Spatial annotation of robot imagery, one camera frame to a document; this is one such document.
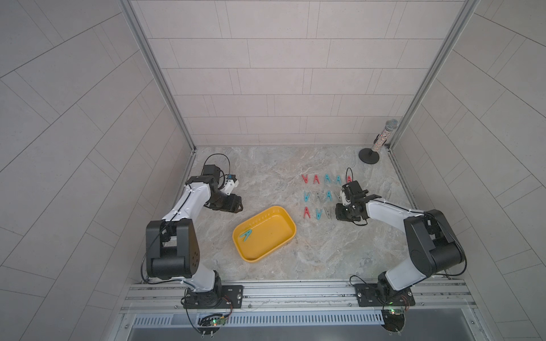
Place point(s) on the teal clothespin tray bottom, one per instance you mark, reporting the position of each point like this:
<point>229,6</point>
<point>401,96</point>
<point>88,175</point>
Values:
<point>244,237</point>

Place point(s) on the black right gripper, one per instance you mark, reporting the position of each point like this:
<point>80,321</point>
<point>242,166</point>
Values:
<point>339,216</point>

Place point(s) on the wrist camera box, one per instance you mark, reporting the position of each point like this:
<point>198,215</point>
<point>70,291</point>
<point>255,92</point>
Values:
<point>353,192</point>
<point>211,171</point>

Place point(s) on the left controller board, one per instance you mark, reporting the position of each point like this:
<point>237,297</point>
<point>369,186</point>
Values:
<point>209,325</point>

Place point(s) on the aluminium front rail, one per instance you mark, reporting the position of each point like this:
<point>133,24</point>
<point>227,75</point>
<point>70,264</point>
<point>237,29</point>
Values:
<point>303,295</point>

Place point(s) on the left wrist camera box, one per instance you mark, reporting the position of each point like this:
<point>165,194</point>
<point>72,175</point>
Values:
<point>211,171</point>

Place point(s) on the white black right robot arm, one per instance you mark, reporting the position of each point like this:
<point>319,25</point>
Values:
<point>432,244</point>

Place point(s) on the left corner metal profile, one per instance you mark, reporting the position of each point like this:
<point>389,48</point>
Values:
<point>136,28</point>

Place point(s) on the right corner metal profile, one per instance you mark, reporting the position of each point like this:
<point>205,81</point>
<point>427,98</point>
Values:
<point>458,26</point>

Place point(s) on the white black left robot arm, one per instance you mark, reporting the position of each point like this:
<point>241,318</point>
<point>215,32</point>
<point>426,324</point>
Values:
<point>172,250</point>

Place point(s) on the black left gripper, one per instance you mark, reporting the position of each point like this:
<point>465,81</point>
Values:
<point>232,204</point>

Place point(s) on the controller board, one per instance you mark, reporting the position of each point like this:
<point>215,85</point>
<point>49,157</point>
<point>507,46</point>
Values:
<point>393,320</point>
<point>209,325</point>

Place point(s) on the ventilation grille strip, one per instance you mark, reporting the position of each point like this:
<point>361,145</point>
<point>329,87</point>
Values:
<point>269,319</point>

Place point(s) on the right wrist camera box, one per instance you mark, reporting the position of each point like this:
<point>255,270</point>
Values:
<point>353,192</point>

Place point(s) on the right controller board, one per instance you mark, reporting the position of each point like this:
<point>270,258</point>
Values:
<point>393,320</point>

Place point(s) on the corner metal profile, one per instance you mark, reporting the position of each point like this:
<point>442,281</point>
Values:
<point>136,28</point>
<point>458,26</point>

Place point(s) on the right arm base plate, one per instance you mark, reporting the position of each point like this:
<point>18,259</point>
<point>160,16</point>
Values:
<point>368,295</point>

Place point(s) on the yellow plastic storage tray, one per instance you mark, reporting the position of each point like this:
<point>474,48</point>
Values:
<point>272,229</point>

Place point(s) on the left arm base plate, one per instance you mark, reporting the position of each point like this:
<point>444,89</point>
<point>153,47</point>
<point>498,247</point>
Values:
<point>227,297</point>

